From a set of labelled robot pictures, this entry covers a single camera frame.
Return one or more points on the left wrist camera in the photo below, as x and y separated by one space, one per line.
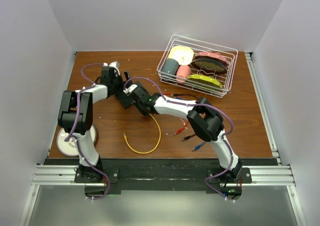
115 65

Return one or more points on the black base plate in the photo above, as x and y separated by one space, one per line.
163 175

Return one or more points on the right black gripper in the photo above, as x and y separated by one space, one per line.
142 111

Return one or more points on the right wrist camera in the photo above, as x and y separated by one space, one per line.
130 89

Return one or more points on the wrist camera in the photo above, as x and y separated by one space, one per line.
115 65
130 89

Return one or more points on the pink cup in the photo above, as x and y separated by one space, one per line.
182 73

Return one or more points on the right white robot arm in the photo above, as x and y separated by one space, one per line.
206 121

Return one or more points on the pink plate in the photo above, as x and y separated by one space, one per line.
210 55

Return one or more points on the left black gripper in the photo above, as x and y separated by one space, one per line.
120 89

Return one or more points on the white wire dish rack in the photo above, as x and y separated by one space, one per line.
226 79

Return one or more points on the black network switch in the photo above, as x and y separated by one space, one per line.
126 100

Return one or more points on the dark brown plate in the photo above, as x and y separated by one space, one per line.
209 66

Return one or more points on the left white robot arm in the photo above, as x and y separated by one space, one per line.
76 110

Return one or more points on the white round tape roll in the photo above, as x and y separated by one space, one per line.
66 148

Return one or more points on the green plate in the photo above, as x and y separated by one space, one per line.
205 81

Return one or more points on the grey cup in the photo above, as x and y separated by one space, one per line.
170 66

